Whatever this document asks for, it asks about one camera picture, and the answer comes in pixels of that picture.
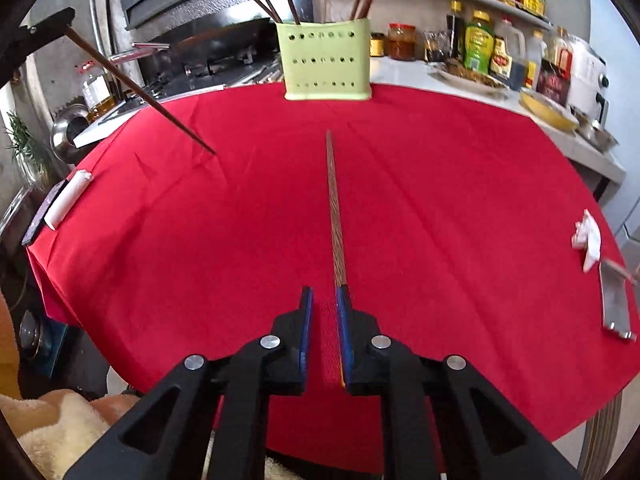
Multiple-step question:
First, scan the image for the white kitchen appliance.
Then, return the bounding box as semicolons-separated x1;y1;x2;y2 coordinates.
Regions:
567;35;610;124

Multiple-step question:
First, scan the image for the cooking oil bottle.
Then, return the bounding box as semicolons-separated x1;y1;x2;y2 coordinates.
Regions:
79;60;117;122

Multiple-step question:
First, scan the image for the white roll of tape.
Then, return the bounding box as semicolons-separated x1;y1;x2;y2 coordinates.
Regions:
44;169;92;231

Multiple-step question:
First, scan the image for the gas stove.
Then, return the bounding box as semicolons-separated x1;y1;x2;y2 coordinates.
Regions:
96;56;284;126

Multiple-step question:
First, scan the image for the smartphone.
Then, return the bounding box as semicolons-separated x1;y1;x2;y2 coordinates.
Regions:
21;179;68;247

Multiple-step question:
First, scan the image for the red tablecloth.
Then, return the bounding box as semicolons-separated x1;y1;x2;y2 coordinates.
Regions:
28;84;639;472

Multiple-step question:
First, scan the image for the steel wok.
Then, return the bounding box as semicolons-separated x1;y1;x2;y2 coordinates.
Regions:
108;18;271;65

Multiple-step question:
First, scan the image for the crumpled white tissue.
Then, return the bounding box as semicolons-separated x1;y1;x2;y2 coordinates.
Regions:
570;209;602;273

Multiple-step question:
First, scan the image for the green plastic utensil holder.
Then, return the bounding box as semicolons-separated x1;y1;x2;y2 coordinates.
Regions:
277;18;372;101

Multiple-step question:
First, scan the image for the steel bowl with food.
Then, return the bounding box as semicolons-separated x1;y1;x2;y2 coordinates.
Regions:
570;107;618;154

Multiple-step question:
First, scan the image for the yellow bowl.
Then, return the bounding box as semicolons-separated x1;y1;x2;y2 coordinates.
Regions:
520;88;578;132

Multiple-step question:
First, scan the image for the plate of cooked food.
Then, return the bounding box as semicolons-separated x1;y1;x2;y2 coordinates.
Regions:
434;63;509;96

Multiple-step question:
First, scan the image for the green sauce bottle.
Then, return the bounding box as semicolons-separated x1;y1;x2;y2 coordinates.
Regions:
464;10;495;75

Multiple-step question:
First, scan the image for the brown sauce glass jar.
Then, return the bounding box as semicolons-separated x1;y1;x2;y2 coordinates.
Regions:
386;23;416;61

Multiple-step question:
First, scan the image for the large soy sauce jug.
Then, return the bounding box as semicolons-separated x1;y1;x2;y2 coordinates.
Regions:
489;18;527;91

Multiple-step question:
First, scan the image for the dark soy sauce bottle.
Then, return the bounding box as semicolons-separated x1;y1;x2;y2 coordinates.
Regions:
447;0;465;64

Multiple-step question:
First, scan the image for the white refrigerator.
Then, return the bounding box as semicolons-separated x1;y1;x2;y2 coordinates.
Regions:
590;0;639;266

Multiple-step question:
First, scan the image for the metal bracket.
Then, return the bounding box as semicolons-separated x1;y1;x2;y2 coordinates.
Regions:
599;258;639;341

